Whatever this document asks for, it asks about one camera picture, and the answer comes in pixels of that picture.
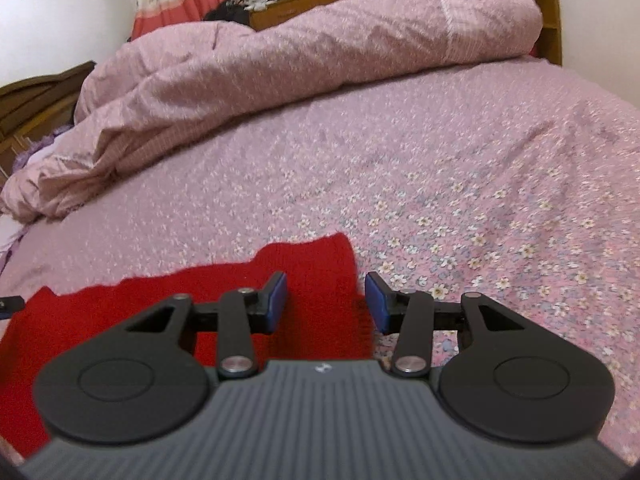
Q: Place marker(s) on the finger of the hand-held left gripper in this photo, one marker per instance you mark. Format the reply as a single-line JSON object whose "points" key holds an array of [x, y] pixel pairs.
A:
{"points": [[10, 306]]}

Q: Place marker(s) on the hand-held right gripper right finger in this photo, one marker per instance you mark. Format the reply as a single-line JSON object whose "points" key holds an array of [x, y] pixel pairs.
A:
{"points": [[377, 302]]}

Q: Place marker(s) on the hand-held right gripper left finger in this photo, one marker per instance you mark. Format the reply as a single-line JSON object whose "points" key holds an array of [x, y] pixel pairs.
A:
{"points": [[277, 301]]}

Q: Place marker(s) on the red knitted sweater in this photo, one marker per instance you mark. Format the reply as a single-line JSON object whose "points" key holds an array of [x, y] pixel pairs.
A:
{"points": [[310, 280]]}

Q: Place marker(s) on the lavender ruffled pillow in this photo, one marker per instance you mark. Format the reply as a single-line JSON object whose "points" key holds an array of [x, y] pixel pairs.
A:
{"points": [[30, 155]]}

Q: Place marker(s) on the pink floral bed sheet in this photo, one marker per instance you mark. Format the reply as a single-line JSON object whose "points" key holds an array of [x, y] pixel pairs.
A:
{"points": [[475, 185]]}

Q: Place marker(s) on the pink floral duvet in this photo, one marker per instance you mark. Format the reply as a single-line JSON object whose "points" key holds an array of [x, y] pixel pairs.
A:
{"points": [[300, 55]]}

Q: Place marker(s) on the black bag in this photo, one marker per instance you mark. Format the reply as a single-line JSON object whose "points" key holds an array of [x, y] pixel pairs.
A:
{"points": [[227, 10]]}

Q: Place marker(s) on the red box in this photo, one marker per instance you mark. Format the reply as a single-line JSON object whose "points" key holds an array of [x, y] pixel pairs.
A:
{"points": [[535, 50]]}

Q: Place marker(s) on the wooden headboard with shelves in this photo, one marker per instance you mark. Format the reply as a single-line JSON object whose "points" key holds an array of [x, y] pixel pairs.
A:
{"points": [[547, 20]]}

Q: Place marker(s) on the dark wooden bed frame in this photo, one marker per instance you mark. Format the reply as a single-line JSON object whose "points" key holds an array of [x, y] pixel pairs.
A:
{"points": [[35, 100]]}

